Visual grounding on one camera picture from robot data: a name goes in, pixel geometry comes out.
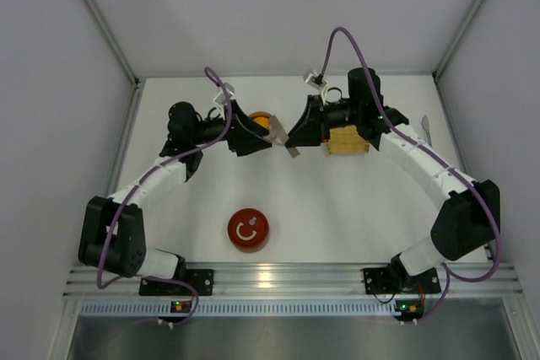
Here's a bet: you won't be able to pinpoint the beige metal container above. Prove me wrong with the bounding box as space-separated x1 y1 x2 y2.
249 111 271 132

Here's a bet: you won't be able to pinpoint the orange round food piece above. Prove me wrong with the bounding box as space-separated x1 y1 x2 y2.
254 116 270 129

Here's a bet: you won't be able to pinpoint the beige round lid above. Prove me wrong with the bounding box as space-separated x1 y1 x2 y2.
268 116 300 159

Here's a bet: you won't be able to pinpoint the metal tongs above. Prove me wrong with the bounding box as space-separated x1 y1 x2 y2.
420 115 433 147

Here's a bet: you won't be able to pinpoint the red round lid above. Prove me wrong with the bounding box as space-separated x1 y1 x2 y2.
227 208 270 253

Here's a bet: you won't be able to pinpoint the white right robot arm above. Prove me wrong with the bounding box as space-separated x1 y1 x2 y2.
285 67 500 287

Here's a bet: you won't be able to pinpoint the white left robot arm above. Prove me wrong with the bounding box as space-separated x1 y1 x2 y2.
78 101 272 281

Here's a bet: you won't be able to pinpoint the woven bamboo tray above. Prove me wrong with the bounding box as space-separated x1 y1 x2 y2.
325 126 370 155

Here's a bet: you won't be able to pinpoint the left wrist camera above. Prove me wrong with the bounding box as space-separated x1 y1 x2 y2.
213 82 235 110

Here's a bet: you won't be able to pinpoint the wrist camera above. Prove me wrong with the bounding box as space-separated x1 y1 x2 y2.
303 69 328 104
213 82 235 110

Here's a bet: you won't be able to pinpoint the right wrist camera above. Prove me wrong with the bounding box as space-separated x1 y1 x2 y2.
303 69 328 104

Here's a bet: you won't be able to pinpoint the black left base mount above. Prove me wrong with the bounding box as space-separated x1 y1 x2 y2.
138 269 214 297

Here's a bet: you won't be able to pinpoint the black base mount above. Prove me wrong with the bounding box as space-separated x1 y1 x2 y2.
362 266 442 296
138 269 214 297

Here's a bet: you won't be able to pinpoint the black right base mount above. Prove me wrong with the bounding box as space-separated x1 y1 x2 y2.
362 266 442 296

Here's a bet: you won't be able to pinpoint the grey slotted cable duct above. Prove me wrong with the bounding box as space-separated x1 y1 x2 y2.
80 299 424 317

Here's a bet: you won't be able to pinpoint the aluminium rail frame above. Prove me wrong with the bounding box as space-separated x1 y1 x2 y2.
62 262 523 299

